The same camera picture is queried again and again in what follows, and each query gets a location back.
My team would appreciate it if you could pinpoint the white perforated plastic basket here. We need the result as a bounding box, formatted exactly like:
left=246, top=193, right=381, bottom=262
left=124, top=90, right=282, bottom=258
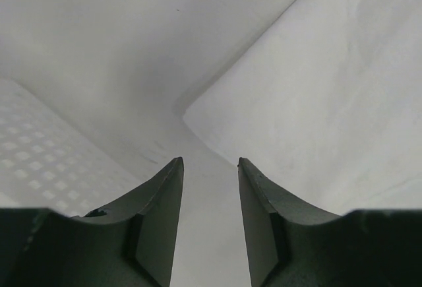
left=1, top=80, right=142, bottom=216

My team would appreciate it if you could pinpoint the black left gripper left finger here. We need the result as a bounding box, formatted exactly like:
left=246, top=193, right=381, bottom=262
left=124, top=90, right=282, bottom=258
left=1, top=158, right=184, bottom=286

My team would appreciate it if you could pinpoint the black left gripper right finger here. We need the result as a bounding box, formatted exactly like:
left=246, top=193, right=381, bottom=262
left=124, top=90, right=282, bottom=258
left=238, top=158, right=421, bottom=286

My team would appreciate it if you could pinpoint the white t shirt robot print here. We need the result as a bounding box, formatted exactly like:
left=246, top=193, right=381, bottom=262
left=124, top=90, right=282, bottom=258
left=181, top=0, right=421, bottom=286

